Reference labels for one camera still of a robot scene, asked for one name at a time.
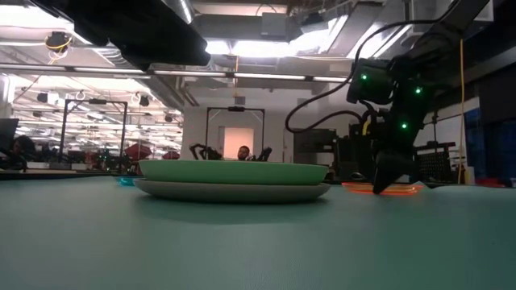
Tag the black perforated panel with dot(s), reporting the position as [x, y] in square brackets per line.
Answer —
[435, 165]

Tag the grey plastic plate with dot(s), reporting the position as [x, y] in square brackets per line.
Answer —
[230, 192]

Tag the dark equipment cabinet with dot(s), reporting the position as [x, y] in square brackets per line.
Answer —
[315, 141]

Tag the person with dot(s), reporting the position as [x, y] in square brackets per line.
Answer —
[22, 149]
[243, 153]

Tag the black metal rig frame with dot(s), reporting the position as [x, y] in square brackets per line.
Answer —
[96, 102]

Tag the green plastic plate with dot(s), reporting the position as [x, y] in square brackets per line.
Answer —
[234, 172]

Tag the long ceiling light strip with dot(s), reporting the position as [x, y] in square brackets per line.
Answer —
[189, 73]

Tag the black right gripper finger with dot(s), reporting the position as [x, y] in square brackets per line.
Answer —
[383, 173]
[405, 167]

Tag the dark computer monitor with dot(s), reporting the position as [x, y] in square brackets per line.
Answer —
[8, 133]

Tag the black background robot arm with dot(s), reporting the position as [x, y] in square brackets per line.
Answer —
[264, 154]
[205, 153]

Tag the blue plastic plate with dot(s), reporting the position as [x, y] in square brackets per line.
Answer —
[127, 181]

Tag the orange plastic plate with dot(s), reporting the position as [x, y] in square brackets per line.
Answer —
[403, 189]

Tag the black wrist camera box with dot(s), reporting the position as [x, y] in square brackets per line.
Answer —
[370, 82]

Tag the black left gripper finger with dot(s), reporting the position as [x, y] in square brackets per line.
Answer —
[185, 48]

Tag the grey ceiling unit box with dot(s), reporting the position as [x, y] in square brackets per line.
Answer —
[274, 25]

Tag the silver ceiling duct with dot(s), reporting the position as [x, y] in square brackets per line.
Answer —
[184, 10]

